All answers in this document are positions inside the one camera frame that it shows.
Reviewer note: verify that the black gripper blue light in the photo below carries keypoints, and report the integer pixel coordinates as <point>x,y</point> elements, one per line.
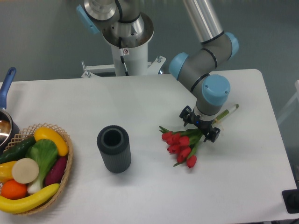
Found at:
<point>189,117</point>

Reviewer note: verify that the red tulip bouquet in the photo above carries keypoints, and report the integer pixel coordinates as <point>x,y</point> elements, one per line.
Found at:
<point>184,144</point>

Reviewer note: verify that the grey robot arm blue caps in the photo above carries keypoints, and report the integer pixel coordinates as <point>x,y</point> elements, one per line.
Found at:
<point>128,30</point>

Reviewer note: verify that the dark grey ribbed vase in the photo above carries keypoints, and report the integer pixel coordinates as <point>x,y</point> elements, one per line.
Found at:
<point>114,147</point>

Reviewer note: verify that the black device at right edge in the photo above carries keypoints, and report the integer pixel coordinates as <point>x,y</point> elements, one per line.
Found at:
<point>291,200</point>

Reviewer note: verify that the purple sweet potato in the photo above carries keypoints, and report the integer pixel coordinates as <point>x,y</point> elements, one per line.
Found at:
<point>56,172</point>

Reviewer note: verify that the green bok choy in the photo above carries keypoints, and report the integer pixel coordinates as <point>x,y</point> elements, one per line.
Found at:
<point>44,153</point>

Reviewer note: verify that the yellow squash upper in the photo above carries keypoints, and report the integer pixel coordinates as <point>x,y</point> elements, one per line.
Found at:
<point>50,134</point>

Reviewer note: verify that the woven wicker basket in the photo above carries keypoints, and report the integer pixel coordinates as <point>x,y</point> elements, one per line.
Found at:
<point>28,132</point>

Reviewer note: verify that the beige round slice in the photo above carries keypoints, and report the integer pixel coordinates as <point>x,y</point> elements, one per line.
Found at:
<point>25,171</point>

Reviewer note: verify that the dark green cucumber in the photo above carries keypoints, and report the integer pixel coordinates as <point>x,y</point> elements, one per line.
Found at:
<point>17,151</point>

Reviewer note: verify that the yellow bell pepper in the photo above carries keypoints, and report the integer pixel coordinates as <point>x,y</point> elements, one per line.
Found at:
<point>6,171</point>

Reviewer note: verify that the orange fruit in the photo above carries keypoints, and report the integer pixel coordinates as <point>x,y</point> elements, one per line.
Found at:
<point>13,190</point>

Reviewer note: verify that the long yellow banana squash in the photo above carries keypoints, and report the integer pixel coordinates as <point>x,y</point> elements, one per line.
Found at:
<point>30,202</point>

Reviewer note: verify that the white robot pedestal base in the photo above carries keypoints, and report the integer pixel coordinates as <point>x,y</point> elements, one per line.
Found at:
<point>127,62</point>

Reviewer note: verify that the blue handled saucepan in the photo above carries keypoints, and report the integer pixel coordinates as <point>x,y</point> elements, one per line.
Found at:
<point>8,129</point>

